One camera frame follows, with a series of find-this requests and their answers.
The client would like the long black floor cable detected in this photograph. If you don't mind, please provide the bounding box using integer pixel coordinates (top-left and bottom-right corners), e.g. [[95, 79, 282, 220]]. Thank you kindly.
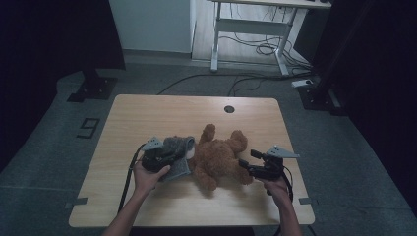
[[156, 72, 314, 96]]

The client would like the brown teddy bear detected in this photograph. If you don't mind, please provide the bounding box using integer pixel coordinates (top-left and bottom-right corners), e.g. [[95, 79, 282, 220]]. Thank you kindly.
[[188, 123, 254, 192]]

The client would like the left hand-held gripper black cable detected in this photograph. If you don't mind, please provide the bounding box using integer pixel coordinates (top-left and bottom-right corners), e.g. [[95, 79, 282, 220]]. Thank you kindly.
[[117, 143, 147, 212]]

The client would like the tangle of black cables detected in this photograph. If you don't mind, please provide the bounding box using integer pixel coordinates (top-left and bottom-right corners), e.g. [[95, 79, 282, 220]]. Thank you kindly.
[[218, 32, 313, 72]]

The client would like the short black floor cable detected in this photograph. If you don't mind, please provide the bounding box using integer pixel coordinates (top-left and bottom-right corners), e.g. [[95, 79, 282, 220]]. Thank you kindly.
[[227, 76, 273, 97]]

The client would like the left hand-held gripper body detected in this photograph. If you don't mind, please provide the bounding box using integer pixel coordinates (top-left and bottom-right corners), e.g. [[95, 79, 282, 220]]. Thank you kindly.
[[141, 136, 180, 174]]

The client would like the white desk frame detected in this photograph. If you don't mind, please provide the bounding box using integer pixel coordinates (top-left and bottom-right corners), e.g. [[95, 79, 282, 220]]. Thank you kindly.
[[209, 0, 332, 77]]

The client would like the person's right hand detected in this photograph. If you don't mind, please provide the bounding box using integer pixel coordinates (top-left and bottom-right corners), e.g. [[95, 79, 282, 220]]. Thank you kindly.
[[260, 175, 294, 207]]

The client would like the grey cloth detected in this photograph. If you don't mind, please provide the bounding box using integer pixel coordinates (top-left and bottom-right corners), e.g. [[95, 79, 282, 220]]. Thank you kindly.
[[162, 136, 196, 182]]

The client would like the black stand base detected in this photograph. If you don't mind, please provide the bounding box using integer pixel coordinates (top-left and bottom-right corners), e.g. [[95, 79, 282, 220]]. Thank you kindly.
[[297, 77, 348, 117], [67, 68, 119, 103]]

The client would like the black curtain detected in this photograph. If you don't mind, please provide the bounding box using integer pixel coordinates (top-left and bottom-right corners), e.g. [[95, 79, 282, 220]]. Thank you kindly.
[[0, 0, 126, 171], [311, 0, 417, 217]]

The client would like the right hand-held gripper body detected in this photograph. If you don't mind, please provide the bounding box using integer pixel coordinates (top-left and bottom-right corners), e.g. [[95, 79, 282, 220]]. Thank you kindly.
[[248, 145, 300, 181]]

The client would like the right hand-held gripper black cable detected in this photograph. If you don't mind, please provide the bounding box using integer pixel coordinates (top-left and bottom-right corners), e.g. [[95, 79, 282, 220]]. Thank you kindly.
[[273, 165, 295, 236]]

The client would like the hand-held gripper black cable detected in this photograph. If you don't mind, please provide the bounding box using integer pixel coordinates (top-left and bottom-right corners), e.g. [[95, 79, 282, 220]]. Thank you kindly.
[[273, 165, 295, 236], [117, 143, 147, 212]]

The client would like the person's left hand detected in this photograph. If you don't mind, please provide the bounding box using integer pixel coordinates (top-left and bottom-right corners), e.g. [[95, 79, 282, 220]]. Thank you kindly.
[[132, 161, 172, 198]]

